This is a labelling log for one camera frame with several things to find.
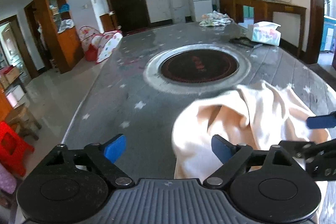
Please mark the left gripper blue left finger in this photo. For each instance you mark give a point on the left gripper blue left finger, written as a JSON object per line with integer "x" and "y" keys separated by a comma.
{"x": 104, "y": 156}

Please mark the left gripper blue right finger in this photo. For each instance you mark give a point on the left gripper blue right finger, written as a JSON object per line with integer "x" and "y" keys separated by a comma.
{"x": 234, "y": 159}

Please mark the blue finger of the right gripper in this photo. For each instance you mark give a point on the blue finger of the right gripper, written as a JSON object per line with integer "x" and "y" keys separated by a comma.
{"x": 322, "y": 121}

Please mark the cream white garment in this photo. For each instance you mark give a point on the cream white garment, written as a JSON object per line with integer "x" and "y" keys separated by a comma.
{"x": 275, "y": 189}

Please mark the round black induction cooktop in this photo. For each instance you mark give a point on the round black induction cooktop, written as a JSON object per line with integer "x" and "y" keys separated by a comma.
{"x": 196, "y": 68}

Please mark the small wooden stool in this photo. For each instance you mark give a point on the small wooden stool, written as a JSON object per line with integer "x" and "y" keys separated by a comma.
{"x": 21, "y": 120}

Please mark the red plastic stool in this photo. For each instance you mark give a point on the red plastic stool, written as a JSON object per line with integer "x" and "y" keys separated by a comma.
{"x": 13, "y": 150}

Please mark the polka dot play tent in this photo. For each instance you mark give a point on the polka dot play tent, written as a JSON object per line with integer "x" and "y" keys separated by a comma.
{"x": 98, "y": 47}

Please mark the tissue pack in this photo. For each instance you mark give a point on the tissue pack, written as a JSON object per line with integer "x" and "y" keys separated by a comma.
{"x": 265, "y": 33}

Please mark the wooden shelf cabinet left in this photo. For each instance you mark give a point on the wooden shelf cabinet left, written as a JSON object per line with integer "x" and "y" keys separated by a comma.
{"x": 59, "y": 33}

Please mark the black remote on table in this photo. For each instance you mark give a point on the black remote on table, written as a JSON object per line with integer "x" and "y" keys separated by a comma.
{"x": 245, "y": 42}

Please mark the wooden console table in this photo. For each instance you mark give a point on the wooden console table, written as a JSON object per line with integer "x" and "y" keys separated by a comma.
{"x": 264, "y": 11}

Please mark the crumpled patterned cloth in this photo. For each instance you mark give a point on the crumpled patterned cloth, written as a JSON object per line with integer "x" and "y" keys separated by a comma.
{"x": 215, "y": 19}

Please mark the water dispenser with blue bottle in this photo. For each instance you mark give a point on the water dispenser with blue bottle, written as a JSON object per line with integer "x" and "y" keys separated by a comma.
{"x": 177, "y": 10}

